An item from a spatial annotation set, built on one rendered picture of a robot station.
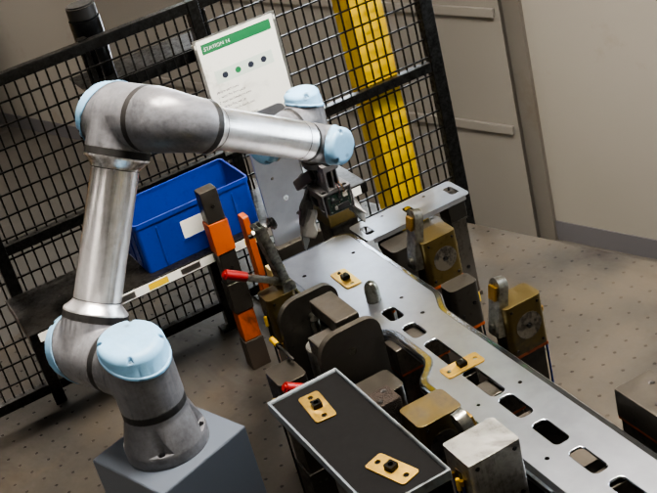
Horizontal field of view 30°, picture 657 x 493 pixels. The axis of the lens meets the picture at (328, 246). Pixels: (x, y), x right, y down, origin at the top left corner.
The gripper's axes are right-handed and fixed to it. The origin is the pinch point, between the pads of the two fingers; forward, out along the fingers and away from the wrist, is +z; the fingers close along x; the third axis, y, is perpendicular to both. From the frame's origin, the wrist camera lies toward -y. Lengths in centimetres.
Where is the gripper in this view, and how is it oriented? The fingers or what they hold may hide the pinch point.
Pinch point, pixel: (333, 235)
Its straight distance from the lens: 267.0
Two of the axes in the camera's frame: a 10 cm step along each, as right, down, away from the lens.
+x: 8.5, -4.1, 3.2
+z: 2.2, 8.5, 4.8
